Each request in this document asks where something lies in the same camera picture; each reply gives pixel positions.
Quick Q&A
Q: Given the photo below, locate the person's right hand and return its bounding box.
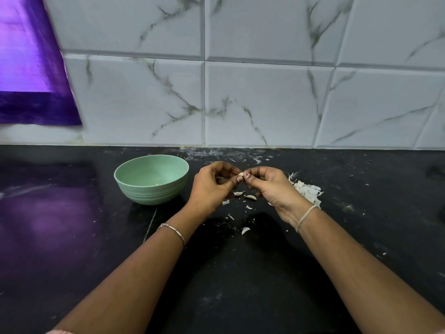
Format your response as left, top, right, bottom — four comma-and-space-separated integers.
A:
242, 165, 315, 228

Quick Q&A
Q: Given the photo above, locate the person's left hand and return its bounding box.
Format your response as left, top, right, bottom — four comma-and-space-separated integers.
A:
186, 161, 245, 221

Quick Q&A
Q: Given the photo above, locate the mint green bowl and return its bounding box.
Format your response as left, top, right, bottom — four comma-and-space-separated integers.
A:
113, 154, 191, 206

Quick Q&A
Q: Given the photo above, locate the person's right forearm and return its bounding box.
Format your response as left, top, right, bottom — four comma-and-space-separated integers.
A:
298, 212, 445, 334

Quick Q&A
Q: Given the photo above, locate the person's left forearm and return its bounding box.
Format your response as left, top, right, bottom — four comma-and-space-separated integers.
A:
52, 215, 203, 334

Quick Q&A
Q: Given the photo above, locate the pile of white garlic peels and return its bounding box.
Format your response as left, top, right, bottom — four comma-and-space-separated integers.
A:
288, 172, 325, 209

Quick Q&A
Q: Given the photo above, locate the purple cloth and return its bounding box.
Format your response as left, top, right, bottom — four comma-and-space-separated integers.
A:
0, 0, 83, 127

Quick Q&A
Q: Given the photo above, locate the silver right wrist bracelet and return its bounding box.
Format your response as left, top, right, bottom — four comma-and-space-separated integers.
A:
295, 204, 321, 234

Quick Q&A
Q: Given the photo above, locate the silver wrist bracelet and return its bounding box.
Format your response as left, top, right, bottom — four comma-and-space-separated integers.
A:
157, 222, 188, 249
295, 204, 321, 234

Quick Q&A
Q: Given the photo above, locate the silver left wrist bracelet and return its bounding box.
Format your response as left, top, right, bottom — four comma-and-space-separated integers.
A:
157, 222, 188, 249

